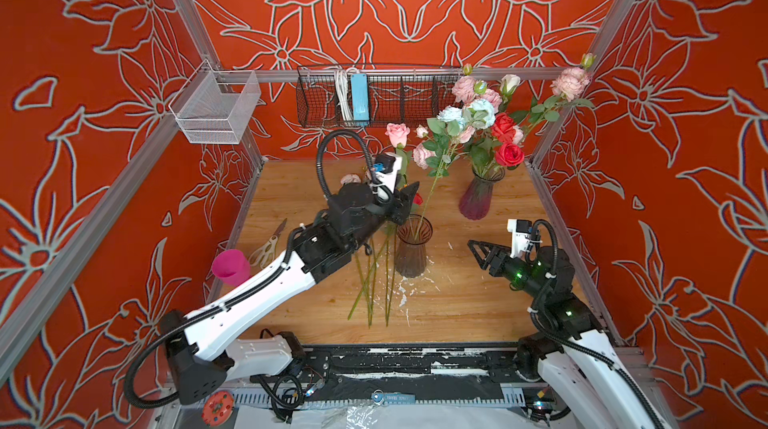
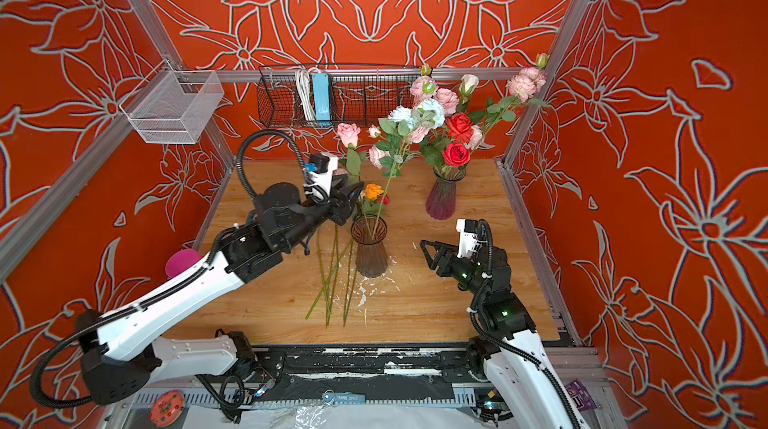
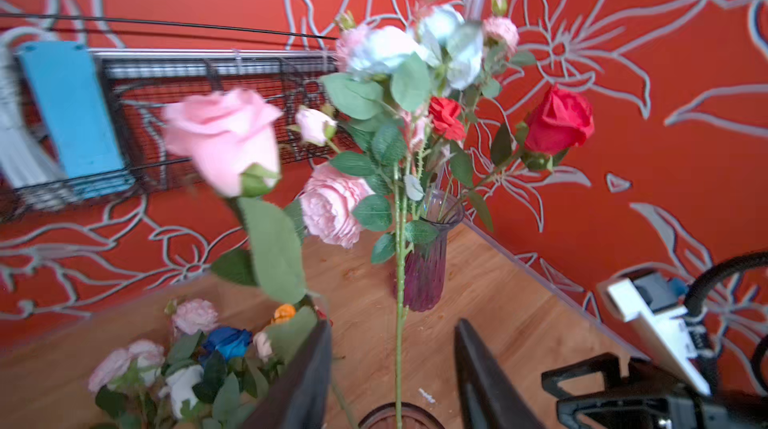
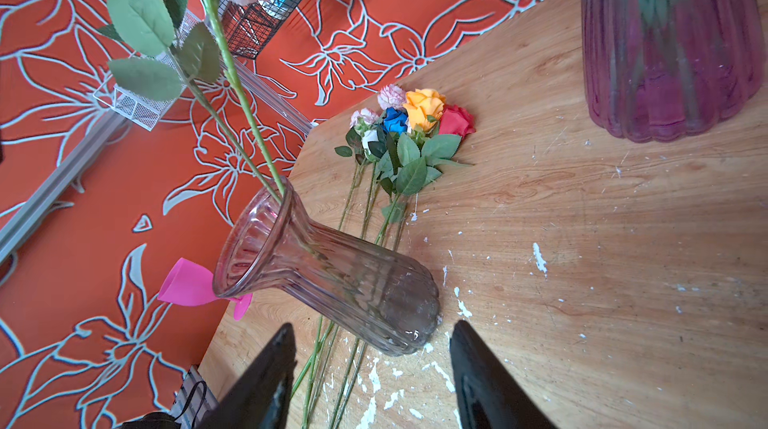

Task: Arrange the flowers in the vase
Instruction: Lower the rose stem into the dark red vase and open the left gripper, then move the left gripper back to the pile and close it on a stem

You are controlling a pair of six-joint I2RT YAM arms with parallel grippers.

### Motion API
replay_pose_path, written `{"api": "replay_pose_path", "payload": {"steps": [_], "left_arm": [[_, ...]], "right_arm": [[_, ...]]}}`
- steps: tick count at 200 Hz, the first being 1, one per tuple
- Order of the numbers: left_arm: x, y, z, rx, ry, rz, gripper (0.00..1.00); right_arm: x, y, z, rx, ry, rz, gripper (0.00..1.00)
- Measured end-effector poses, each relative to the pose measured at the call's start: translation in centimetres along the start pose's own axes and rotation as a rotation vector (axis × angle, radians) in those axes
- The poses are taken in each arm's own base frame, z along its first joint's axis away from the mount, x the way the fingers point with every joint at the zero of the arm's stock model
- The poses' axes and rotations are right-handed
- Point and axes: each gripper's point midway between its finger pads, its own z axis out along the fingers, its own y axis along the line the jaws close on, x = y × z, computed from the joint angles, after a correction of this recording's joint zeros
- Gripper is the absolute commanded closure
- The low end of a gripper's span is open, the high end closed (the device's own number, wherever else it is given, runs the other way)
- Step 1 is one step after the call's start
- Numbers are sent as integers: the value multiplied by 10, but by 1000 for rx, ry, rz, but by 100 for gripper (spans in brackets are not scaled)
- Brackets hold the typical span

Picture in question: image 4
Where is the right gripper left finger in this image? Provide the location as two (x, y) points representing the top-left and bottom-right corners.
(198, 323), (297, 429)

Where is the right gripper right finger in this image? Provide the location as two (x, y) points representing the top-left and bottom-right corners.
(450, 320), (554, 428)

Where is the brown ribbed glass vase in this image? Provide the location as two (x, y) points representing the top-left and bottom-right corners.
(212, 181), (441, 356)

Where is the purple ribbed glass vase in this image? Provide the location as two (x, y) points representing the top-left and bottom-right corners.
(581, 0), (766, 143)

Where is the pink plastic cup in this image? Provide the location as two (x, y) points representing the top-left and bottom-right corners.
(157, 258), (224, 307)

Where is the pink rose bunch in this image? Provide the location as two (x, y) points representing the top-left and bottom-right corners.
(290, 82), (415, 429)

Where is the small magenta rose stem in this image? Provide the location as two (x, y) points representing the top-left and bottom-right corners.
(438, 104), (476, 139)

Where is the blue rose stem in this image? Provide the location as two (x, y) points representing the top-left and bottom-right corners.
(382, 107), (409, 134)

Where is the orange rose stem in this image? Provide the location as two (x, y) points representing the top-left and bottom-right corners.
(362, 89), (462, 246)

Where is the black wire wall basket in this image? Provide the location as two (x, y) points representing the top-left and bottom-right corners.
(217, 0), (344, 61)

